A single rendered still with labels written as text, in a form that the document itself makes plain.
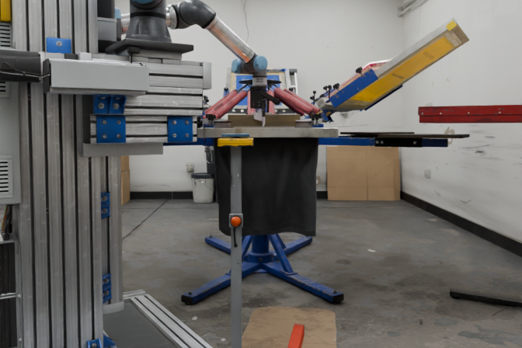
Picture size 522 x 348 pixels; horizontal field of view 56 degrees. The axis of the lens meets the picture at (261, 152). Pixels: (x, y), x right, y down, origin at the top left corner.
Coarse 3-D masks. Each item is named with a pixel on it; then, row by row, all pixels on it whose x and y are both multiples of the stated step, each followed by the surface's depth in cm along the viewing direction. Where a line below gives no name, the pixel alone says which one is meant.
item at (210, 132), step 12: (204, 132) 200; (216, 132) 200; (228, 132) 200; (240, 132) 200; (252, 132) 200; (264, 132) 200; (276, 132) 200; (288, 132) 200; (300, 132) 200; (312, 132) 201; (324, 132) 201; (336, 132) 201
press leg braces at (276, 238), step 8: (248, 240) 331; (272, 240) 332; (280, 240) 373; (248, 248) 330; (280, 248) 328; (288, 248) 382; (280, 256) 323; (288, 264) 320; (288, 272) 316; (296, 272) 318
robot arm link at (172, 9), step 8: (168, 8) 228; (176, 8) 228; (128, 16) 217; (168, 16) 226; (176, 16) 227; (128, 24) 216; (168, 24) 228; (176, 24) 229; (184, 24) 231; (192, 24) 229
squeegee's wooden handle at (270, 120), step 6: (228, 114) 259; (234, 114) 259; (240, 114) 259; (246, 114) 259; (252, 114) 259; (270, 114) 259; (276, 114) 259; (282, 114) 260; (288, 114) 260; (294, 114) 260; (234, 120) 259; (240, 120) 259; (246, 120) 259; (252, 120) 259; (258, 120) 259; (270, 120) 259; (276, 120) 259; (282, 120) 259; (288, 120) 259; (294, 120) 259; (234, 126) 259; (240, 126) 259; (246, 126) 259; (252, 126) 259; (258, 126) 259; (264, 126) 259; (270, 126) 259; (276, 126) 259; (282, 126) 259; (288, 126) 259; (294, 126) 260
